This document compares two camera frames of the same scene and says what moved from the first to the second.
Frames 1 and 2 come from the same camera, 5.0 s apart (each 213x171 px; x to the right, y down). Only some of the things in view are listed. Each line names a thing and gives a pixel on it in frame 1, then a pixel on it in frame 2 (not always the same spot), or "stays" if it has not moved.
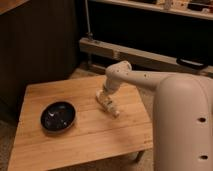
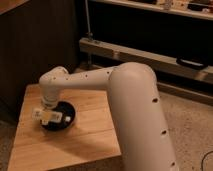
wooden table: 96,131 stays
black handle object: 192,63 stays
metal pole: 89,34 stays
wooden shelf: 201,9 stays
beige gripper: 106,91 -> 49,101
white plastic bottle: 106,102 -> 47,116
